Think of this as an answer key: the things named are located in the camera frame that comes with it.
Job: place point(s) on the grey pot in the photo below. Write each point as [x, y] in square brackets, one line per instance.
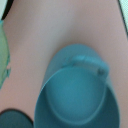
[76, 92]

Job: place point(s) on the beige bowl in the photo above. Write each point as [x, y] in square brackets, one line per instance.
[4, 56]

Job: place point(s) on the black burner disc front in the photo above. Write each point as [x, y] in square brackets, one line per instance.
[15, 119]

